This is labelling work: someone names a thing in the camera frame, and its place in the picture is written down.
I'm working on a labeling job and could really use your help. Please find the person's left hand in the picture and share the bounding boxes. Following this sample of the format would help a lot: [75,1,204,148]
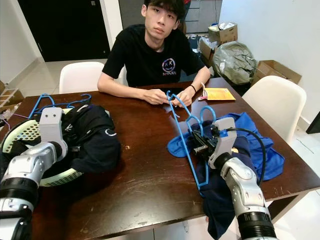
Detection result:
[171,88,196,108]

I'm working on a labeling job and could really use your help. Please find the person's right hand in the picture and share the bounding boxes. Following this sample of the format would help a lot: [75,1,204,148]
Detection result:
[141,88,169,105]

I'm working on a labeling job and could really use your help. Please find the royal blue shirt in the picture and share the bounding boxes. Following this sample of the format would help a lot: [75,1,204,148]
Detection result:
[167,112,285,182]

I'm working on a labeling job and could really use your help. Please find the olive green stuffed bag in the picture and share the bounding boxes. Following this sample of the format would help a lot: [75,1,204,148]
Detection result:
[212,41,258,85]

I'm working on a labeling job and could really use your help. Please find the open brown cardboard box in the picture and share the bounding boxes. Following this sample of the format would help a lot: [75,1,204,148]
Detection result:
[198,36,218,62]

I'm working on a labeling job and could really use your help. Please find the large brown cardboard box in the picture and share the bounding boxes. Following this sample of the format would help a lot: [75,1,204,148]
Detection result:
[251,60,302,86]

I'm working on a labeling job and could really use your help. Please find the person in black t-shirt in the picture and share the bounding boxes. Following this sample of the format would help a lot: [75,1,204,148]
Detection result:
[97,0,212,107]

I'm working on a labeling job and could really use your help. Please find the cardboard box with silver liner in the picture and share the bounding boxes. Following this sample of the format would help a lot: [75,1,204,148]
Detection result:
[208,22,238,46]

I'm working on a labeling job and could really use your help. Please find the grey kitchen cabinets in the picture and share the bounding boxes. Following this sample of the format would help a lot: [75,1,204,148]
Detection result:
[182,0,223,33]

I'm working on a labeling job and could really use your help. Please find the pale green laundry basket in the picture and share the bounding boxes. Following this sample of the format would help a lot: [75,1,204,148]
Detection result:
[2,120,83,188]

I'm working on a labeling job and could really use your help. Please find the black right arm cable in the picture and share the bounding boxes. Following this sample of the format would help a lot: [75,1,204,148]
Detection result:
[225,127,267,182]

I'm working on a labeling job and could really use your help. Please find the black garment with ring logo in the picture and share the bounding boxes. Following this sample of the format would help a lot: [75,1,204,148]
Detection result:
[10,105,121,176]

